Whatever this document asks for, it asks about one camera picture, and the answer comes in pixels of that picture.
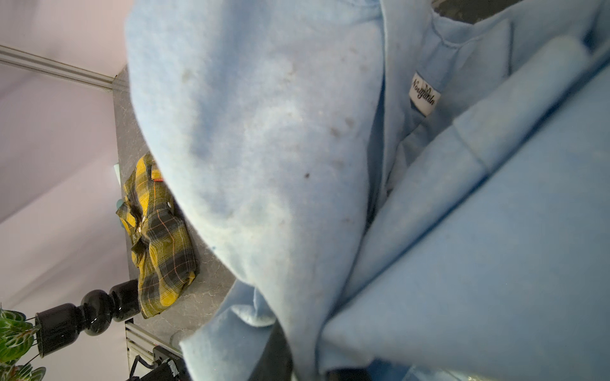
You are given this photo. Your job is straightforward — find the light blue shirt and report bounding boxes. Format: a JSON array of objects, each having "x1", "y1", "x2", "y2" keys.
[{"x1": 125, "y1": 1, "x2": 609, "y2": 380}]

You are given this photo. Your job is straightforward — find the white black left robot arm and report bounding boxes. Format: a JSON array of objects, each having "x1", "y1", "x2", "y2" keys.
[{"x1": 35, "y1": 279, "x2": 141, "y2": 358}]

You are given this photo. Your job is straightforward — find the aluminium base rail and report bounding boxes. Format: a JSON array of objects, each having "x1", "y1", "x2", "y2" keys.
[{"x1": 125, "y1": 319, "x2": 189, "y2": 380}]

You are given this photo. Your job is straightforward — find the green potted plant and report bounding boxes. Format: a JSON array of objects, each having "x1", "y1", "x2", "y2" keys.
[{"x1": 1, "y1": 308, "x2": 46, "y2": 381}]

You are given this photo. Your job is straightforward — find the yellow plaid shirt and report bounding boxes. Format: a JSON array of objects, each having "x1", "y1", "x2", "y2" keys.
[{"x1": 116, "y1": 152, "x2": 198, "y2": 318}]

